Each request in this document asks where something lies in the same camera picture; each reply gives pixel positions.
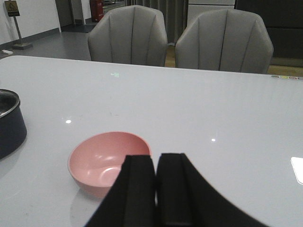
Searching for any white cabinet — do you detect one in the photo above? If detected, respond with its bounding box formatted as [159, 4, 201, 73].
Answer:
[187, 0, 236, 24]

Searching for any dark counter with white top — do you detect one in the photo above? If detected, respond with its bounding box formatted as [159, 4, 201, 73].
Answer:
[235, 0, 303, 59]

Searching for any red trash bin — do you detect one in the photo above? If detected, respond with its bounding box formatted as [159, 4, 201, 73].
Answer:
[89, 0, 104, 22]

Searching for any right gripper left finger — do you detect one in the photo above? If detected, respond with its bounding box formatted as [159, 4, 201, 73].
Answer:
[85, 155, 155, 227]

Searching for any grey upholstered chair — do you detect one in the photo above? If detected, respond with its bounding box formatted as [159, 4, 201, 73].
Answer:
[88, 5, 168, 67]
[175, 9, 274, 74]

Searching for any right grey upholstered chair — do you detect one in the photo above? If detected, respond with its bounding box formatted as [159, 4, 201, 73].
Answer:
[175, 9, 274, 74]

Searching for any pink plastic bowl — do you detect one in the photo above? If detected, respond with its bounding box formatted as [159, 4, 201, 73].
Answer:
[68, 131, 151, 198]

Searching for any dark blue cooking pot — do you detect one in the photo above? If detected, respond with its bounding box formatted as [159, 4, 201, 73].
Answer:
[0, 89, 27, 158]

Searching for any yellow warning sign stand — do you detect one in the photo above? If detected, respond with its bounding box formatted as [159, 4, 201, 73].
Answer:
[4, 0, 33, 50]

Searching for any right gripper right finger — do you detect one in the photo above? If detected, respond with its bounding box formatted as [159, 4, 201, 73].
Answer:
[156, 153, 264, 227]

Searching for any left grey upholstered chair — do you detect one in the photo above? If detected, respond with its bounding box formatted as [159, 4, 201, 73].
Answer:
[88, 5, 168, 67]

